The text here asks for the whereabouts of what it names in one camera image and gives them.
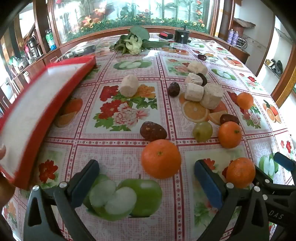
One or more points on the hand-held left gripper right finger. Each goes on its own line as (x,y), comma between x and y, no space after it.
(210,185)

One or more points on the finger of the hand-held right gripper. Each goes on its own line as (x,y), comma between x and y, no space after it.
(264,176)
(284,160)

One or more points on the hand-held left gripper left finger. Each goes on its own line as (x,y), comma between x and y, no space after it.
(85,183)

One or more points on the mandarin orange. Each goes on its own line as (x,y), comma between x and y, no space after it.
(229,134)
(240,172)
(161,158)
(245,100)

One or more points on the green grape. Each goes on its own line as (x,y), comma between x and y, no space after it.
(202,131)

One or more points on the dried red date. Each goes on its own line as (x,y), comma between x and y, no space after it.
(202,57)
(229,118)
(153,131)
(173,89)
(203,78)

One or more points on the red rimmed white tray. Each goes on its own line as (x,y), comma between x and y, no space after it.
(34,104)

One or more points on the floral printed tablecloth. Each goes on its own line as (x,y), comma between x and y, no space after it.
(129,148)

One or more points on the purple spray can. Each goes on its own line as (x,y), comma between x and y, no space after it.
(230,36)
(235,37)

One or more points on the brown wicker basket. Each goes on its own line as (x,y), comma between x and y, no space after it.
(240,25)

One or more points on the black thermos jug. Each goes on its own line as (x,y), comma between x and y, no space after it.
(32,47)

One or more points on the green plastic bottle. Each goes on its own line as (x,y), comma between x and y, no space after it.
(50,39)

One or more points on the green leafy vegetable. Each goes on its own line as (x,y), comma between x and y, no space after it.
(133,42)

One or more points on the black round container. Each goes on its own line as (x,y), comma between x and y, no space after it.
(181,36)

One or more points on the red and black box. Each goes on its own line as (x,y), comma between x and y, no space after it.
(166,35)

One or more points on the artificial flower garland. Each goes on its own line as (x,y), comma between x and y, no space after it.
(143,23)

